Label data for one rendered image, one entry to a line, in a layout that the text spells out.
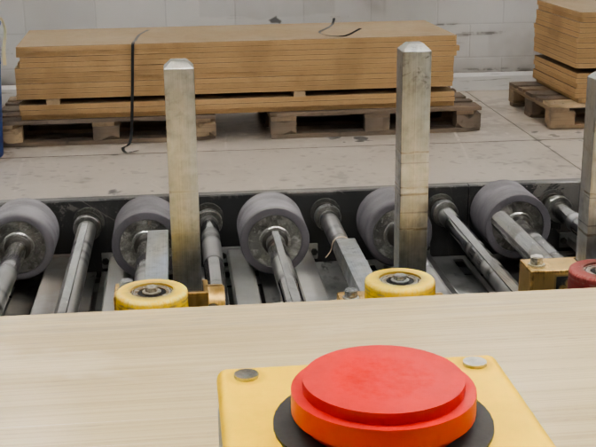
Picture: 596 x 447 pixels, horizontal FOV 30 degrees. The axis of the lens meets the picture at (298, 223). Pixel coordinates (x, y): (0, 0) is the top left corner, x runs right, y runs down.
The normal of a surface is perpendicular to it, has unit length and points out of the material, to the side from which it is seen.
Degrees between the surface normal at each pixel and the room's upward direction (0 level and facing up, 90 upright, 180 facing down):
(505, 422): 0
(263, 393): 0
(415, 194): 90
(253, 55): 90
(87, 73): 90
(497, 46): 90
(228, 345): 0
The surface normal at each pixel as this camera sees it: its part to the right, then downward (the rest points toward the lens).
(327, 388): -0.01, -0.96
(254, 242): 0.11, 0.29
